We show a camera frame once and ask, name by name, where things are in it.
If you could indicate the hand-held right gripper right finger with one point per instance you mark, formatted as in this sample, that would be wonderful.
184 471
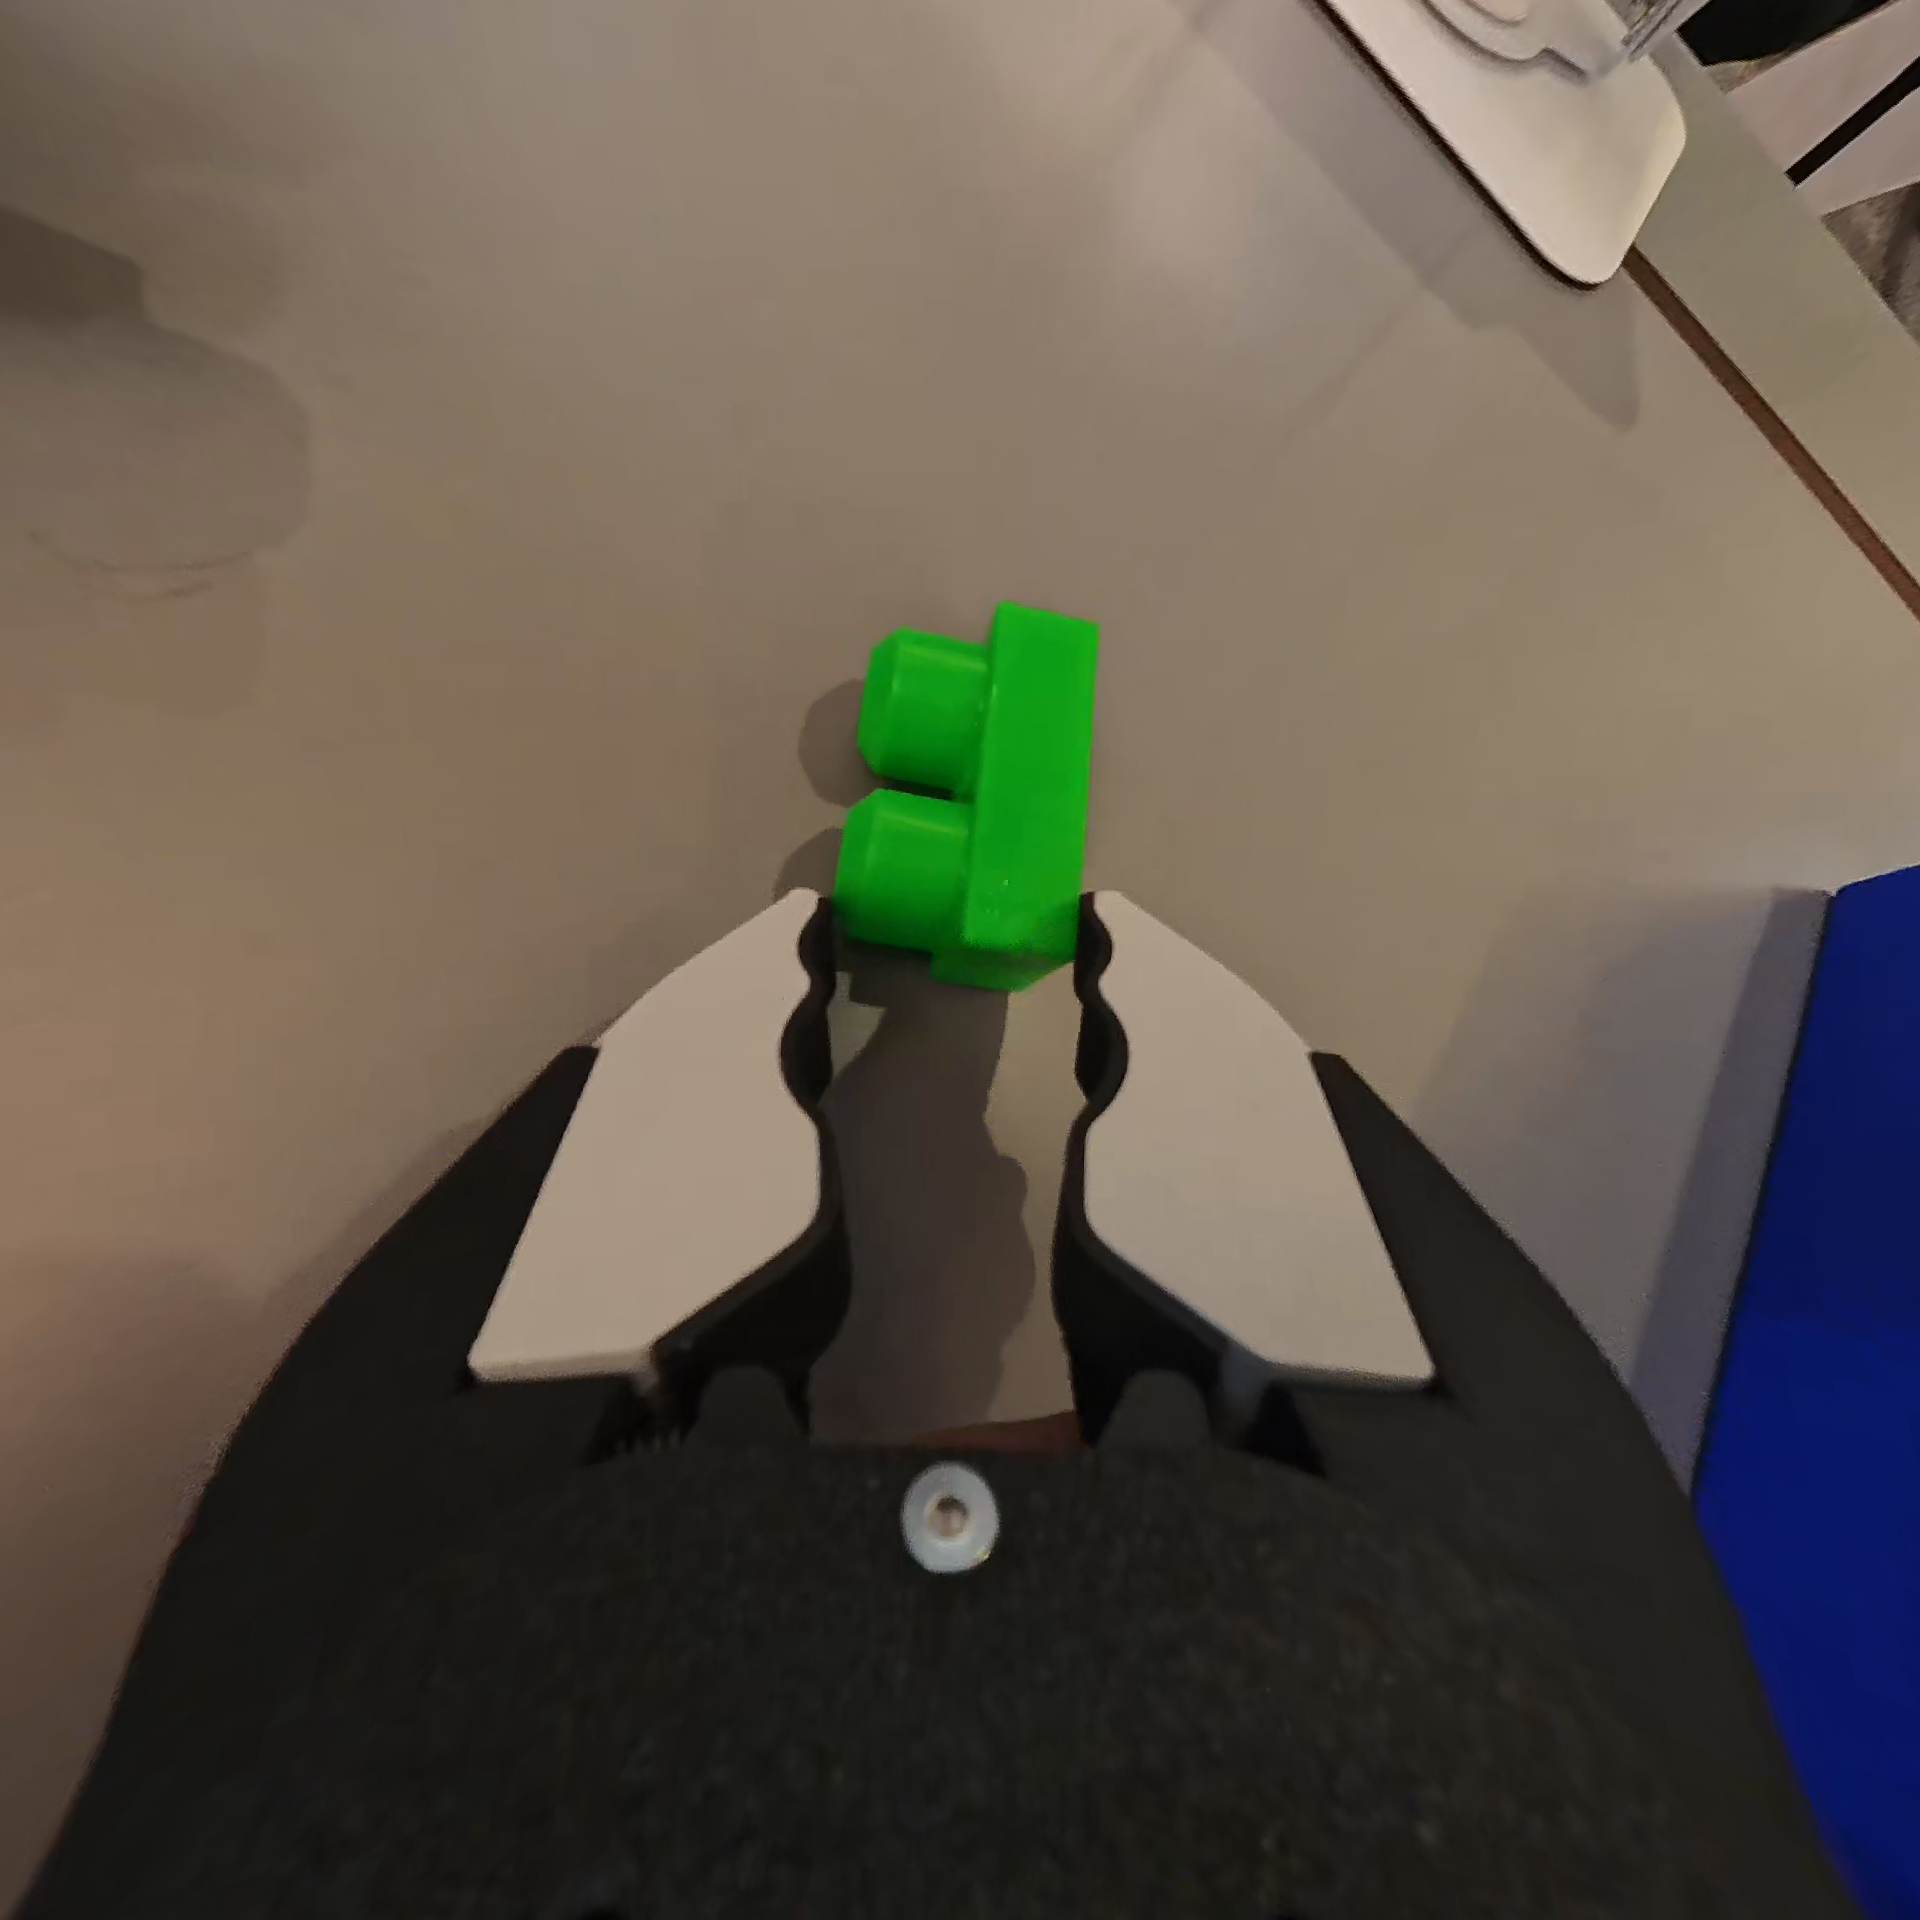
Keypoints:
1247 1200

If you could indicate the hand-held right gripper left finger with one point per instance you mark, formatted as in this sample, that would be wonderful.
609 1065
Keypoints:
647 1200

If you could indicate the green toy building block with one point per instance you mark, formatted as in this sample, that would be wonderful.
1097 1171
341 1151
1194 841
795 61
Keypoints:
1020 781

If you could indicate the blue plastic bin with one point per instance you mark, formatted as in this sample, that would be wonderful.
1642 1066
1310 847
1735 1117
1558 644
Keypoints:
1831 1351

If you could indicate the white book stand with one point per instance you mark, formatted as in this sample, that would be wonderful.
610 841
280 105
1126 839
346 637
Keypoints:
1533 149

